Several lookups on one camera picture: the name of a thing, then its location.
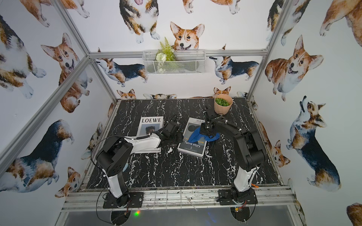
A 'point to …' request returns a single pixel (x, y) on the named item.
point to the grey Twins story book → (196, 149)
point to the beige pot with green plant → (222, 103)
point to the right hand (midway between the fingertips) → (202, 130)
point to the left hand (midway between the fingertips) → (184, 136)
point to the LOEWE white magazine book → (147, 125)
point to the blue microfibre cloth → (195, 134)
